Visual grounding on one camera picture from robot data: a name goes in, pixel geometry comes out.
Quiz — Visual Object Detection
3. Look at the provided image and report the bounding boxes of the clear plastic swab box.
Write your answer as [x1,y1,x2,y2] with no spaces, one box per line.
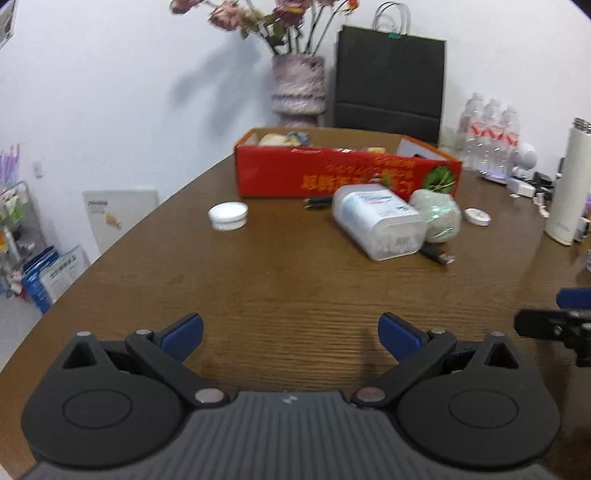
[332,183,427,261]

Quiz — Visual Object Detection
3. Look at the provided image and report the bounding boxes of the small white round tin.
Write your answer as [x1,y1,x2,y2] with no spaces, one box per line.
[464,207,492,227]

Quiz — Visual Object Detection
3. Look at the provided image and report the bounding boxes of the white round jar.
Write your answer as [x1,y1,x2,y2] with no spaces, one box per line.
[207,201,249,231]

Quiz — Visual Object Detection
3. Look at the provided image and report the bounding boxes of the red orange cardboard box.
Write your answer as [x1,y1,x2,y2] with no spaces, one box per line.
[235,127,462,200]

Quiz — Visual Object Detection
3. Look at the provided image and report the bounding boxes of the white yellow plush toy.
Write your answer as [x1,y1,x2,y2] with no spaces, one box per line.
[257,133,301,147]

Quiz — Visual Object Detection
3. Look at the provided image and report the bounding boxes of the white thermos bottle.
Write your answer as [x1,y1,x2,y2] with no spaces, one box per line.
[544,118,591,246]

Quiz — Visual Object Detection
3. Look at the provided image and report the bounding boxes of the white charger adapter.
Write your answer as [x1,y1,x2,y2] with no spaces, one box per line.
[506,178,536,199]

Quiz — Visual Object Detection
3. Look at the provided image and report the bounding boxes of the blue white paper bags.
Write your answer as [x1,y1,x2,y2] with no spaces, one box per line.
[22,245,89,314]

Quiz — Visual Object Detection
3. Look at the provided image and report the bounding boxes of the purple case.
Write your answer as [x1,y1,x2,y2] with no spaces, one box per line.
[479,171,508,186]

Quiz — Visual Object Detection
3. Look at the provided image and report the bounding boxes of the white round lamp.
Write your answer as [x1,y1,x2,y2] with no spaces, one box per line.
[511,142,538,180]

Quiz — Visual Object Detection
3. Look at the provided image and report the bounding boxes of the water bottle pack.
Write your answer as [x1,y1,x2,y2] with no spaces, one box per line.
[457,93,521,179]

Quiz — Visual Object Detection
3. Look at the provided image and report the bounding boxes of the clear glass cup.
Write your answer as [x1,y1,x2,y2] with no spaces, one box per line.
[439,125,457,151]

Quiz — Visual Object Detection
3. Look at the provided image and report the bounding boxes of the black paper bag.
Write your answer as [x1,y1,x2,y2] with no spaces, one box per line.
[332,1,446,145]

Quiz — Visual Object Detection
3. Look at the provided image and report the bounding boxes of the purple ceramic vase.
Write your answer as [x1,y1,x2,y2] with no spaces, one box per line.
[271,54,327,127]

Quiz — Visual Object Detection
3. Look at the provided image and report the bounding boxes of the dried pink roses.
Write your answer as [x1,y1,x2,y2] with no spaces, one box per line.
[169,0,360,56]

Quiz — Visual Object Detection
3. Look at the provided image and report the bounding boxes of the white wall panel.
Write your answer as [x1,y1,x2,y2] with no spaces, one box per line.
[82,188,159,255]

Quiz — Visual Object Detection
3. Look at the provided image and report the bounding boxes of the metal wire rack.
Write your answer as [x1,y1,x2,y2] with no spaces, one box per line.
[1,181,47,298]

